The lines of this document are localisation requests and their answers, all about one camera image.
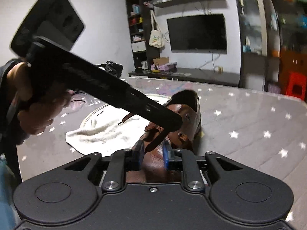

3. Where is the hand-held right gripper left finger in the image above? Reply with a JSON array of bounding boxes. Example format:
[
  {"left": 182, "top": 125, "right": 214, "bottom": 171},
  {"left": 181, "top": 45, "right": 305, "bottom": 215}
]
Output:
[{"left": 64, "top": 139, "right": 145, "bottom": 193}]

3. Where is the brown shoelace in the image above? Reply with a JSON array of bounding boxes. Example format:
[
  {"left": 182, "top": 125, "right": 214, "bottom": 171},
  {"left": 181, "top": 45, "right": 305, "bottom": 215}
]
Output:
[{"left": 117, "top": 111, "right": 192, "bottom": 154}]

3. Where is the cream tote bag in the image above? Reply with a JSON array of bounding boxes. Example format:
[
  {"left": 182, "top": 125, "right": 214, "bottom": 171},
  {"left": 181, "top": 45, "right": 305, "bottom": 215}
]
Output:
[{"left": 149, "top": 10, "right": 165, "bottom": 48}]

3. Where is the brown leather shoe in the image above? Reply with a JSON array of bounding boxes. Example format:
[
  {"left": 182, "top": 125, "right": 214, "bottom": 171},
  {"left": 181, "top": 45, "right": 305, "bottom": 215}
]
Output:
[{"left": 125, "top": 90, "right": 202, "bottom": 183}]

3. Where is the black wall television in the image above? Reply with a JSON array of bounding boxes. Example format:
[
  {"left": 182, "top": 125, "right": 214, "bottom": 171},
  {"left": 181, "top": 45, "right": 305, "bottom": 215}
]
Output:
[{"left": 167, "top": 14, "right": 228, "bottom": 53}]

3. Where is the white towel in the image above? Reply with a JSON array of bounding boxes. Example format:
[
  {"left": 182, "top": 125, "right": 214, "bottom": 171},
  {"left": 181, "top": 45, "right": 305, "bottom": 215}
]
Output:
[{"left": 65, "top": 117, "right": 144, "bottom": 156}]

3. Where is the brown wooden cabinet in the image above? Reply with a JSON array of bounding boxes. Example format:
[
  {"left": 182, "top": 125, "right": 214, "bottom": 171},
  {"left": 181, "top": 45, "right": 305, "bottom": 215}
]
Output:
[{"left": 264, "top": 0, "right": 307, "bottom": 96}]

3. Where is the pink flat box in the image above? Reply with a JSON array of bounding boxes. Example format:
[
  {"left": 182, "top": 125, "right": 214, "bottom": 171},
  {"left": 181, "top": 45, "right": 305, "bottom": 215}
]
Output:
[{"left": 151, "top": 62, "right": 177, "bottom": 72}]

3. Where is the grey star-print mattress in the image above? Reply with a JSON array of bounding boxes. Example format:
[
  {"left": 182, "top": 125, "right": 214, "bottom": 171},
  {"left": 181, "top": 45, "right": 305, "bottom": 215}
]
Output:
[{"left": 17, "top": 77, "right": 307, "bottom": 223}]

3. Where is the black plastic bag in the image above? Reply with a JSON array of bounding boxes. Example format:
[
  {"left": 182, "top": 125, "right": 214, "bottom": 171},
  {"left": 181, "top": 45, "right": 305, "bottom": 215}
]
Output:
[{"left": 96, "top": 61, "right": 123, "bottom": 78}]

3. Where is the white drawer box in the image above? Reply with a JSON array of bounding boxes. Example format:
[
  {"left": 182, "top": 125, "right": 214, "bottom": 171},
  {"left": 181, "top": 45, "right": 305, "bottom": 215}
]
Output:
[{"left": 131, "top": 42, "right": 147, "bottom": 52}]

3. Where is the person's left forearm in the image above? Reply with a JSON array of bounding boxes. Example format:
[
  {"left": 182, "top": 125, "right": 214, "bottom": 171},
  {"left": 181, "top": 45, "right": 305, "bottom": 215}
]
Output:
[{"left": 0, "top": 59, "right": 24, "bottom": 182}]

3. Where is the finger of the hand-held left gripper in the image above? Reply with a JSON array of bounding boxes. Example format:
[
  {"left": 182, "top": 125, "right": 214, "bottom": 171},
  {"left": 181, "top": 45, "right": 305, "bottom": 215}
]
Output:
[{"left": 119, "top": 86, "right": 183, "bottom": 134}]

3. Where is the person's blue jeans leg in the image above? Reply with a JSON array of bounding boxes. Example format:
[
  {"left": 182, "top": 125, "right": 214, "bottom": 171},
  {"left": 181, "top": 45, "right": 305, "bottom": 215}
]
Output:
[{"left": 0, "top": 158, "right": 20, "bottom": 224}]

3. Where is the red plastic stool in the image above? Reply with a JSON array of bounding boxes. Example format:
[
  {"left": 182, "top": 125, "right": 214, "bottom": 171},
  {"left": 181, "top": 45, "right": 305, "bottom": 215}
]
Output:
[{"left": 285, "top": 71, "right": 307, "bottom": 99}]

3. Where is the black television console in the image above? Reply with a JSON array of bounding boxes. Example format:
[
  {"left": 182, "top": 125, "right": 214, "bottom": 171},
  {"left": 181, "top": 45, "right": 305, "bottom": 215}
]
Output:
[{"left": 128, "top": 67, "right": 241, "bottom": 87}]

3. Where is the person's left hand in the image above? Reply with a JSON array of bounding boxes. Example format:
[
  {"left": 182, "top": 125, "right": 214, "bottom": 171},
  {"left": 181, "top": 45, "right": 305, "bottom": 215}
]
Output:
[{"left": 6, "top": 61, "right": 72, "bottom": 136}]

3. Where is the cardboard box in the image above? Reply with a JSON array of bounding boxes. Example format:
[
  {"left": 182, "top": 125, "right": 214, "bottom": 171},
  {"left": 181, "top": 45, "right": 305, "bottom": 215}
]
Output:
[{"left": 153, "top": 57, "right": 170, "bottom": 66}]

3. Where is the glass display cabinet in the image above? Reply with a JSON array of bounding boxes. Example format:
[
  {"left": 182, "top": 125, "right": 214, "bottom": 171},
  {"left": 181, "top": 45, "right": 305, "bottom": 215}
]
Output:
[{"left": 231, "top": 0, "right": 280, "bottom": 89}]

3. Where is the dark open shelf unit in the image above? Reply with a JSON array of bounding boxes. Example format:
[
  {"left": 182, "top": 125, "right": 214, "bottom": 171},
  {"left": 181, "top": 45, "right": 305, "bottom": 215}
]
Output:
[{"left": 125, "top": 0, "right": 160, "bottom": 71}]

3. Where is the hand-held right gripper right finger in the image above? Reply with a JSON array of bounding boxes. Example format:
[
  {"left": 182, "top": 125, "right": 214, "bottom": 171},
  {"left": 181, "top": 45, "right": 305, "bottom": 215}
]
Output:
[{"left": 163, "top": 141, "right": 243, "bottom": 192}]

